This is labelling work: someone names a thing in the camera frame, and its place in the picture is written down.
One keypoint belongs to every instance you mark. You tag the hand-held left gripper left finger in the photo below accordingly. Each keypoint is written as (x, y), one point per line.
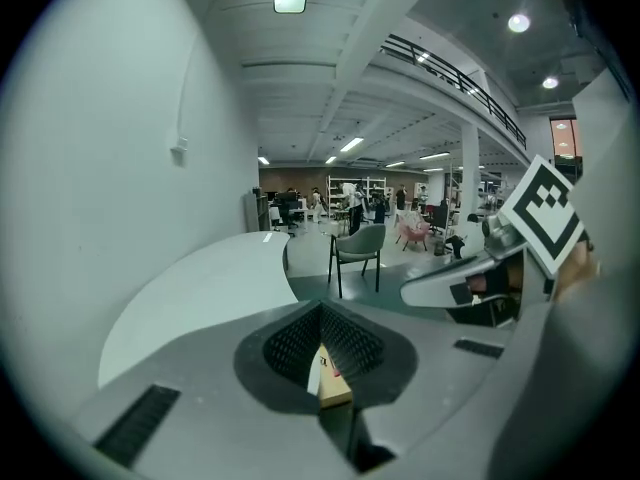
(200, 388)

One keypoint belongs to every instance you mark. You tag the white wall junction box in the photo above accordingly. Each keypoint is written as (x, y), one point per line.
(179, 150)

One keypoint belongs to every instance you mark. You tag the pink armchair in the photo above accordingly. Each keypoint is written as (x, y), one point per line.
(412, 228)

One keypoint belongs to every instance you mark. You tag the black office chair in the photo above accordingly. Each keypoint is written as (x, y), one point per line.
(286, 213)

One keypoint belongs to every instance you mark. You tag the large wooden drawer fluted front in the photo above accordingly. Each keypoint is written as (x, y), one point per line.
(335, 388)

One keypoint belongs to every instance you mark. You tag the grey chair black legs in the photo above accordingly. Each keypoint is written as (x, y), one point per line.
(362, 240)

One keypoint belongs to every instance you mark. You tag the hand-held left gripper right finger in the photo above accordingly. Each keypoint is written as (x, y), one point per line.
(440, 368)

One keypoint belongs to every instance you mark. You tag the white wall conduit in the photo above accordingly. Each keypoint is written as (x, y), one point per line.
(186, 88)

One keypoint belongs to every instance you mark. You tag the white shelving unit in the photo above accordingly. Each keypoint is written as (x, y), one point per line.
(372, 188)

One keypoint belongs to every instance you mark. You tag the person's right hand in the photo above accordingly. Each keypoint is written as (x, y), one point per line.
(580, 268)

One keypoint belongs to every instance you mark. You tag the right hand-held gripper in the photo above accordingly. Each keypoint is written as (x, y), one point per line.
(542, 208)

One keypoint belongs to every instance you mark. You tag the black mezzanine railing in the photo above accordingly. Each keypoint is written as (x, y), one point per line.
(470, 85)

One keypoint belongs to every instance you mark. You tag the white office desk with monitors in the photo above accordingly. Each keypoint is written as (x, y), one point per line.
(300, 208)

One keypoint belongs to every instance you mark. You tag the pink makeup brush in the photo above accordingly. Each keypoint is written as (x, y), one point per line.
(336, 371)

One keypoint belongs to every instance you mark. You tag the round ceiling lamp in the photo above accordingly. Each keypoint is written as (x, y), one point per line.
(519, 23)
(550, 83)

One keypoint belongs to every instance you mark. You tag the grey open cabinet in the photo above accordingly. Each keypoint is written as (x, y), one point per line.
(255, 210)

